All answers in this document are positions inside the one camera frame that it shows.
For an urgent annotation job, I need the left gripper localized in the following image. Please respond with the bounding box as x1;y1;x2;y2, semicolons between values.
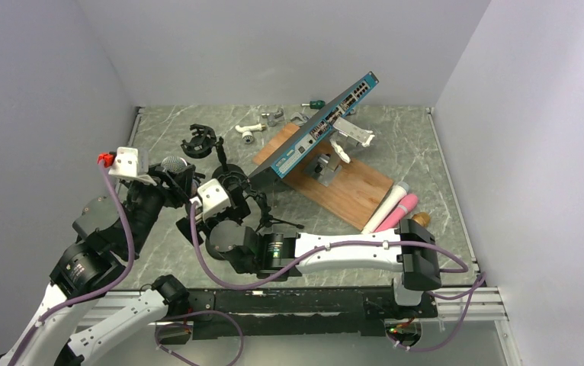
124;161;197;255

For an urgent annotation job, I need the grey-headed tan microphone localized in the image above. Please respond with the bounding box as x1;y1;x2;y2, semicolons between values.
160;156;190;173

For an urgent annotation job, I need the black tripod shock-mount stand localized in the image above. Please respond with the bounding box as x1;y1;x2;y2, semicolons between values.
212;172;305;233

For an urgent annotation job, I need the black round-base shock-mount stand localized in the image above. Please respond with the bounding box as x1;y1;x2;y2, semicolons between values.
181;124;247;185

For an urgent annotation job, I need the white microphone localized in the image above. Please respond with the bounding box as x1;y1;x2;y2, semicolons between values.
361;181;409;234

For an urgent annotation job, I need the pink microphone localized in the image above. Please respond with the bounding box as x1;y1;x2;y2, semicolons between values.
374;194;419;233

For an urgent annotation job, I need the gold microphone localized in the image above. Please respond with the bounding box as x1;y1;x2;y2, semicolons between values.
411;212;431;228

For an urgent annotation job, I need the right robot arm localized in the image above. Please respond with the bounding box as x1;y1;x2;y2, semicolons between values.
178;199;444;316

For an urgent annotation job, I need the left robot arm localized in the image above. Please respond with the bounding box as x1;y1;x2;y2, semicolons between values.
0;165;201;365

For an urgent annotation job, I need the white plastic faucet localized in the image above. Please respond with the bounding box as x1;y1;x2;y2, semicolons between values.
234;124;268;144

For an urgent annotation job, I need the silver metal faucet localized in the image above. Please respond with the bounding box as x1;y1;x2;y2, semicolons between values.
261;108;284;127

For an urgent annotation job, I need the adjustable wrench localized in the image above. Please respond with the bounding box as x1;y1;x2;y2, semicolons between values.
290;112;310;126

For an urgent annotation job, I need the wooden board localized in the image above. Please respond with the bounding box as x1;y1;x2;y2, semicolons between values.
249;123;394;230

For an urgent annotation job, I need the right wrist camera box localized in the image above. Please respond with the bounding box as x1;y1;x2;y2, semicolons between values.
190;178;232;223

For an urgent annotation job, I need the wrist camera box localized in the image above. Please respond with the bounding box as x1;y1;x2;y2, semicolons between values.
190;178;232;223
97;146;157;186

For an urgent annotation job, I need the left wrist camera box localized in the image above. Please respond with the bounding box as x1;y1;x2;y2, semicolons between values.
97;146;157;186

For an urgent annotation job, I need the blue network switch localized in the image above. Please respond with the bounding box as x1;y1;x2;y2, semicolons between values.
249;71;379;188

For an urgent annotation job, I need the metal mounting bracket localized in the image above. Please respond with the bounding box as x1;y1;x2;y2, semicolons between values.
303;152;342;187

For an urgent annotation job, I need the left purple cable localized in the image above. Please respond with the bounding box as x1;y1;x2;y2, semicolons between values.
6;160;136;366

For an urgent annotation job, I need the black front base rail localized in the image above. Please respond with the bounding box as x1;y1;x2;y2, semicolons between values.
188;287;422;340

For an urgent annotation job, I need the green-handled screwdriver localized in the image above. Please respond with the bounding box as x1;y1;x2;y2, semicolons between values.
301;100;326;110

